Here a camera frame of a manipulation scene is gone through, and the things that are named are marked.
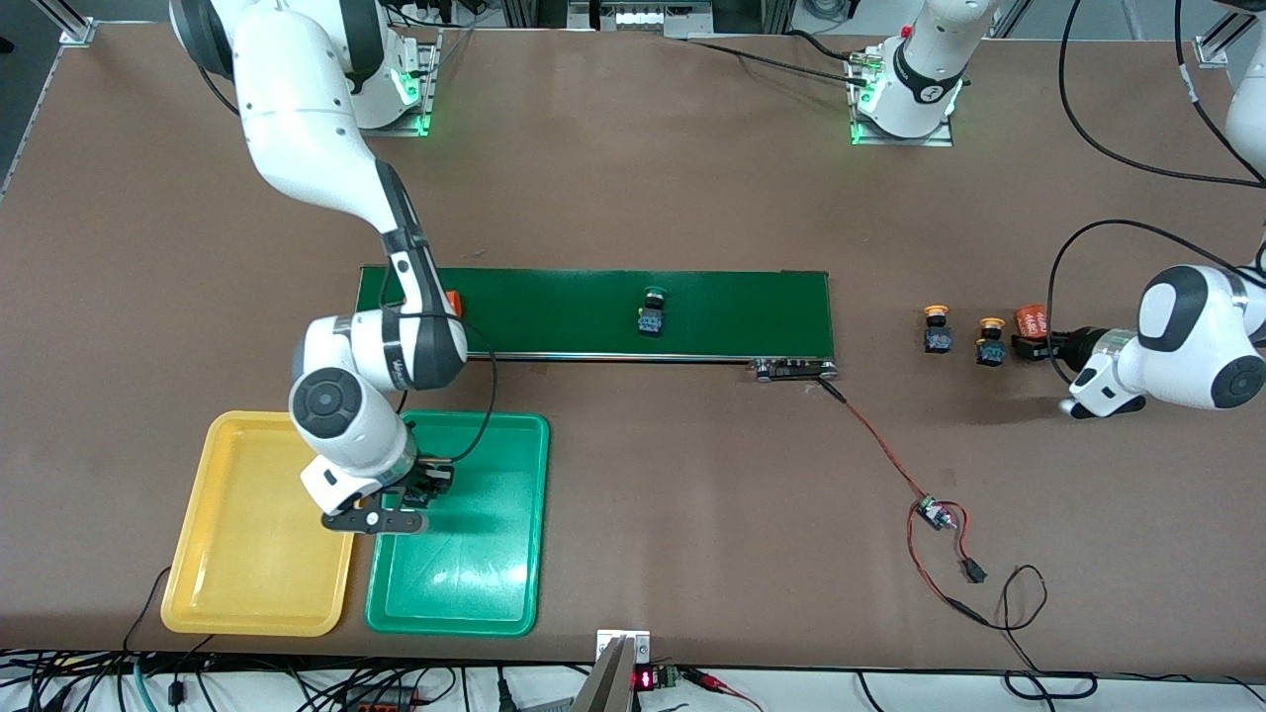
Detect green plastic tray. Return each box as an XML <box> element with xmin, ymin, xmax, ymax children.
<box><xmin>365</xmin><ymin>409</ymin><xmax>551</xmax><ymax>637</ymax></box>

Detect yellow plastic tray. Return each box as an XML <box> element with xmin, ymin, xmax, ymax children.
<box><xmin>160</xmin><ymin>410</ymin><xmax>372</xmax><ymax>637</ymax></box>

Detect black orange power strip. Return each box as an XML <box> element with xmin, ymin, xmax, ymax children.
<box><xmin>341</xmin><ymin>684</ymin><xmax>436</xmax><ymax>712</ymax></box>

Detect green belt conveyor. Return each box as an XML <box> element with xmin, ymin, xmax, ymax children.
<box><xmin>346</xmin><ymin>264</ymin><xmax>840</xmax><ymax>385</ymax></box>

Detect red clip leads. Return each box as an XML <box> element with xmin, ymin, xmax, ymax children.
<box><xmin>682</xmin><ymin>667</ymin><xmax>768</xmax><ymax>712</ymax></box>

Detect grey control box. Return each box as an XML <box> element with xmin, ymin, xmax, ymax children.
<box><xmin>569</xmin><ymin>0</ymin><xmax>715</xmax><ymax>41</ymax></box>

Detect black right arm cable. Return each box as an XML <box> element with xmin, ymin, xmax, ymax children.
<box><xmin>396</xmin><ymin>311</ymin><xmax>498</xmax><ymax>464</ymax></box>

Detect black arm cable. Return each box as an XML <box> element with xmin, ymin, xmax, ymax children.
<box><xmin>396</xmin><ymin>311</ymin><xmax>498</xmax><ymax>464</ymax></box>
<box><xmin>1046</xmin><ymin>0</ymin><xmax>1266</xmax><ymax>387</ymax></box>

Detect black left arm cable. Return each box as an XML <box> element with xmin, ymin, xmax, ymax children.
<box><xmin>1046</xmin><ymin>0</ymin><xmax>1266</xmax><ymax>387</ymax></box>

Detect red black conveyor wire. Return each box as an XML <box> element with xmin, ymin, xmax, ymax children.
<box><xmin>816</xmin><ymin>379</ymin><xmax>990</xmax><ymax>626</ymax></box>

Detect thin black looped cable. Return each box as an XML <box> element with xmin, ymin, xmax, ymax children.
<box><xmin>949</xmin><ymin>564</ymin><xmax>1099</xmax><ymax>701</ymax></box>

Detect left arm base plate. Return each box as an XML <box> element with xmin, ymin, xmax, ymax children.
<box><xmin>849</xmin><ymin>47</ymin><xmax>955</xmax><ymax>147</ymax></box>

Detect aluminium camera mount profile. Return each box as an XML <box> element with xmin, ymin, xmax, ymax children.
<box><xmin>572</xmin><ymin>630</ymin><xmax>654</xmax><ymax>712</ymax></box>

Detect tangled black cable bundle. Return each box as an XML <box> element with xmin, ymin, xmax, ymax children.
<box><xmin>0</xmin><ymin>648</ymin><xmax>594</xmax><ymax>712</ymax></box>

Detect thin black table cable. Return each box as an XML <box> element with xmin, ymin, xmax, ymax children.
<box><xmin>122</xmin><ymin>566</ymin><xmax>214</xmax><ymax>656</ymax></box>

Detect aluminium corner bracket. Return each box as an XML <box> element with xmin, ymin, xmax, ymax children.
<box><xmin>57</xmin><ymin>0</ymin><xmax>98</xmax><ymax>46</ymax></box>
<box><xmin>1192</xmin><ymin>0</ymin><xmax>1266</xmax><ymax>68</ymax></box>

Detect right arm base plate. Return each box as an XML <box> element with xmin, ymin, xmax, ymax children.
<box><xmin>394</xmin><ymin>28</ymin><xmax>438</xmax><ymax>137</ymax></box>

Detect thick black base cable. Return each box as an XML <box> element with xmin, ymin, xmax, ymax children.
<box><xmin>687</xmin><ymin>30</ymin><xmax>876</xmax><ymax>88</ymax></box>

